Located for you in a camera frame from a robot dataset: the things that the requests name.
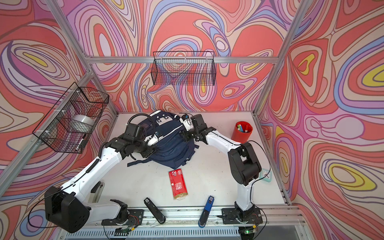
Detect red snack packet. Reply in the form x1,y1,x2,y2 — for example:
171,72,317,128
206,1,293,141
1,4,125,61
169,169,188,200

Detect black wire basket wall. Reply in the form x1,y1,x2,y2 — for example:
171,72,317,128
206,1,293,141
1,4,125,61
151,51,217,87
33,83,110,154

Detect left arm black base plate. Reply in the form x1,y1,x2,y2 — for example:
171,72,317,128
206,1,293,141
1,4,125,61
102,209,144,228

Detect black stapler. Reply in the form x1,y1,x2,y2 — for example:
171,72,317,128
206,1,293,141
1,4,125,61
144,198,166,225

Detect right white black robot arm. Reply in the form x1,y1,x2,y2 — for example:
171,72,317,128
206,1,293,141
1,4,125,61
179,114,262,219

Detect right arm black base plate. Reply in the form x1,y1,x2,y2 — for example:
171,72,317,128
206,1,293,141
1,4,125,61
220,207,264,226

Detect black wire basket left wall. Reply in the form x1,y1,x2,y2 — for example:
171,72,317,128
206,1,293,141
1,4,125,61
33,83,110,154

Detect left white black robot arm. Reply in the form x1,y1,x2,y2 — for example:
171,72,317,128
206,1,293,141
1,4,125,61
45,124,159,233

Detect blue stapler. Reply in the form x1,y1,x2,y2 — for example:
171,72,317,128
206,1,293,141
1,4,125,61
198,196,215,228

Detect grey silver stapler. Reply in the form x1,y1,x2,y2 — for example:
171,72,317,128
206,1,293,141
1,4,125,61
89,181,105,203

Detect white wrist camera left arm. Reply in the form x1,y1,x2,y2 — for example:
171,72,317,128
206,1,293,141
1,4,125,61
147,135,160,147

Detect white tape roll in basket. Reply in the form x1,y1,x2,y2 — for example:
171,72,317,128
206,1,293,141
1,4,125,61
70,115,95,134

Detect red ribbed metal pen cup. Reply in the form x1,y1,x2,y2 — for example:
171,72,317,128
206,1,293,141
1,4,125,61
231,121,253,144

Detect black wire basket back wall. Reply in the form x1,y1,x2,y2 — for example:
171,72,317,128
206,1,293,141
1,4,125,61
151,51,217,87

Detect mint green small clock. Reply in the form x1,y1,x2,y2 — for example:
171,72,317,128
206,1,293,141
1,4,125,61
260,169,272,183

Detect navy blue student backpack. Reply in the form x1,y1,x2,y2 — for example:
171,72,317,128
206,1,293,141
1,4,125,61
127,110,199,170

